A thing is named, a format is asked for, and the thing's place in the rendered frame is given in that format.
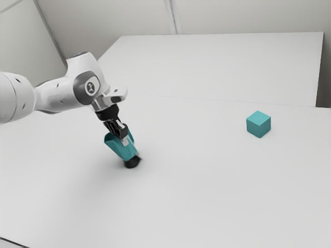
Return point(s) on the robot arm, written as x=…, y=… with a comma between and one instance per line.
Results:
x=49, y=95

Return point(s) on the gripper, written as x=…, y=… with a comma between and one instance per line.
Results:
x=107, y=113

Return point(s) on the teal faceted mug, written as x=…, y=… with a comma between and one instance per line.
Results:
x=122, y=148

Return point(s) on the teal cube block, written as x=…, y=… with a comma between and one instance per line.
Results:
x=258, y=124

